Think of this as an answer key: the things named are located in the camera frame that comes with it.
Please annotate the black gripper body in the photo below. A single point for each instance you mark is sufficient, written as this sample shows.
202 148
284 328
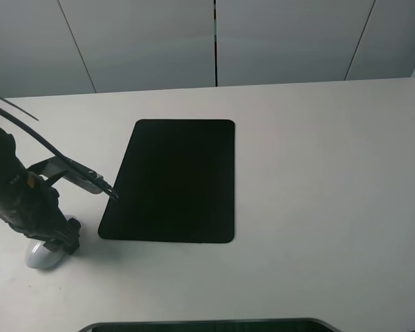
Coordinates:
35 212

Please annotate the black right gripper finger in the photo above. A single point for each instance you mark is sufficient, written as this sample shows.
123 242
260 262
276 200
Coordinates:
53 245

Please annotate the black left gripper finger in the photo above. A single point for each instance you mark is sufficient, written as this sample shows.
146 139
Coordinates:
74 243

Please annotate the white computer mouse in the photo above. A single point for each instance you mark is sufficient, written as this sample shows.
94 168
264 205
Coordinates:
41 254

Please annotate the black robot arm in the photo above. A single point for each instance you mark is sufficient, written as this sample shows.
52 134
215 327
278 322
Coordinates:
11 170

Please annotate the black mouse pad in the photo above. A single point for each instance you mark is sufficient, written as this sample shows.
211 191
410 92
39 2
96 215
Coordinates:
176 183

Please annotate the black device at bottom edge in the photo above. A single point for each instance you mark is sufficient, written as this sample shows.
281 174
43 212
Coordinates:
280 324

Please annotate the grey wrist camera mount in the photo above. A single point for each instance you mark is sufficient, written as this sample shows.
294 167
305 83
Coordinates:
87 179

